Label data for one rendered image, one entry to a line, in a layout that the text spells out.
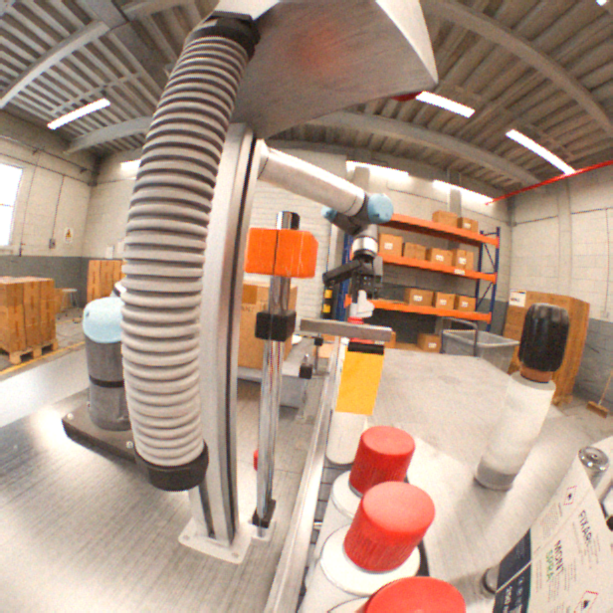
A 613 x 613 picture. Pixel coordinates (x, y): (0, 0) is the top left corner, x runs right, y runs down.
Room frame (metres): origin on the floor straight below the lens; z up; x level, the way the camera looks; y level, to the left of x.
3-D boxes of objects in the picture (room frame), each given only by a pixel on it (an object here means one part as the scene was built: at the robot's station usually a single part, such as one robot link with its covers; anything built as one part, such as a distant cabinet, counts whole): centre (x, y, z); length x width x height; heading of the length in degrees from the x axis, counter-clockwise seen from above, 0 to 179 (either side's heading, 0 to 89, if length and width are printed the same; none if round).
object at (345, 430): (0.37, -0.08, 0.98); 0.05 x 0.05 x 0.20
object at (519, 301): (2.55, -3.31, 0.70); 1.20 x 0.82 x 1.39; 6
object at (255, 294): (0.96, 0.17, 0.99); 0.30 x 0.24 x 0.27; 177
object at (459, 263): (4.18, -1.88, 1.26); 2.78 x 0.61 x 2.51; 91
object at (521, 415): (0.28, -0.36, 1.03); 0.09 x 0.09 x 0.30
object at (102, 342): (0.40, 0.37, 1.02); 0.13 x 0.12 x 0.14; 28
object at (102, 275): (3.57, 2.91, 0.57); 1.20 x 0.85 x 1.14; 3
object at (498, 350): (2.23, -1.76, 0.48); 0.89 x 0.63 x 0.96; 110
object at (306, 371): (0.57, -0.04, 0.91); 0.07 x 0.03 x 0.16; 83
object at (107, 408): (0.40, 0.37, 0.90); 0.15 x 0.15 x 0.10
